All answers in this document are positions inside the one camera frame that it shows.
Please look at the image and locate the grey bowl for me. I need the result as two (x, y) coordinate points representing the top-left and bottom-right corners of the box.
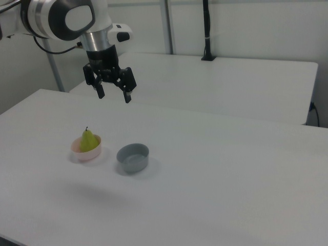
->
(116, 143), (150, 174)

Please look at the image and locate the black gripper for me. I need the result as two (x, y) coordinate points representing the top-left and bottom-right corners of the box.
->
(82, 45), (137, 104)

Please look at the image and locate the green pear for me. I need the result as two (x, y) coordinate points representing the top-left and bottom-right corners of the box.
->
(79, 126), (99, 152)

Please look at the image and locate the pink bowl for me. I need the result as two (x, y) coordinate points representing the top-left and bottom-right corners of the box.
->
(70, 135), (102, 161)

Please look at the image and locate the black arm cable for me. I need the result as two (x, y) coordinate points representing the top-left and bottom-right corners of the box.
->
(32, 35), (83, 55)

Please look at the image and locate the aluminium frame post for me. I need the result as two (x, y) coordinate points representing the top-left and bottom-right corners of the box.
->
(159, 0), (178, 55)

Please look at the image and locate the black camera pole with clamp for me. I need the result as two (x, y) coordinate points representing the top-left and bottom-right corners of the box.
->
(200, 0), (217, 62)

